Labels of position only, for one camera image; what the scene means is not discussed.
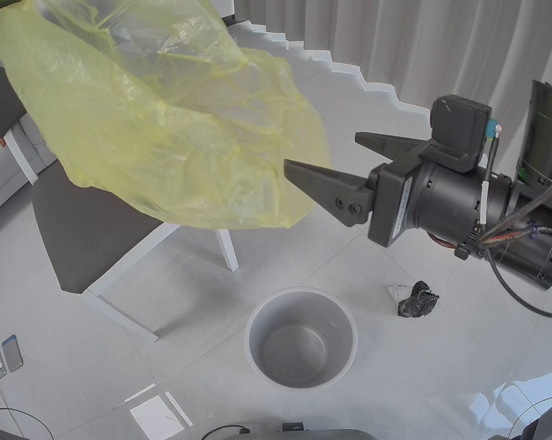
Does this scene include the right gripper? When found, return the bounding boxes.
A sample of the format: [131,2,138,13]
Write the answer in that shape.
[284,131,488,248]

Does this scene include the clear printed wrapper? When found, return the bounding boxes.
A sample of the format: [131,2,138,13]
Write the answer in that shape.
[385,284,416,302]

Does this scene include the black plastic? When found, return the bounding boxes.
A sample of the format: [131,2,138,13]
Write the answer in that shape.
[397,280,440,319]

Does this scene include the yellow plastic bag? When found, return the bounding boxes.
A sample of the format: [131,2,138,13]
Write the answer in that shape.
[0,0,332,230]

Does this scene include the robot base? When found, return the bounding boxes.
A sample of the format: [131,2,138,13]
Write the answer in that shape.
[221,422,373,440]

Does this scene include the white trash bin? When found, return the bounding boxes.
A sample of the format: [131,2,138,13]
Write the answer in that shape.
[244,287,359,390]

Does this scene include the white curtain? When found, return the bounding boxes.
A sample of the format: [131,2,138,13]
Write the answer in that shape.
[232,0,552,173]

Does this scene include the grey and white chair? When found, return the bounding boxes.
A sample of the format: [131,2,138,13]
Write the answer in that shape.
[0,62,239,343]

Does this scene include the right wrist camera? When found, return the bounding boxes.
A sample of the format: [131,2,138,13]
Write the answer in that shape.
[418,94,492,173]

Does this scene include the black cable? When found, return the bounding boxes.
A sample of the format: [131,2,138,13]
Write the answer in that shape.
[202,424,250,440]
[487,255,552,318]

